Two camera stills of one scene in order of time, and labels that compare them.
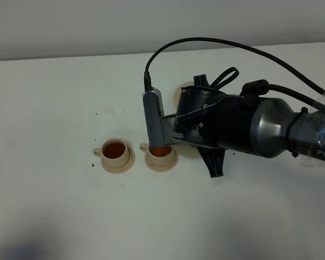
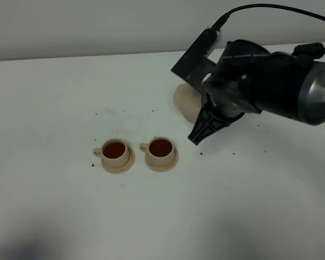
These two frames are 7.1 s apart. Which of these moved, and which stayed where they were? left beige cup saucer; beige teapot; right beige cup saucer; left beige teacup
Moved: beige teapot
Stayed: left beige cup saucer; left beige teacup; right beige cup saucer
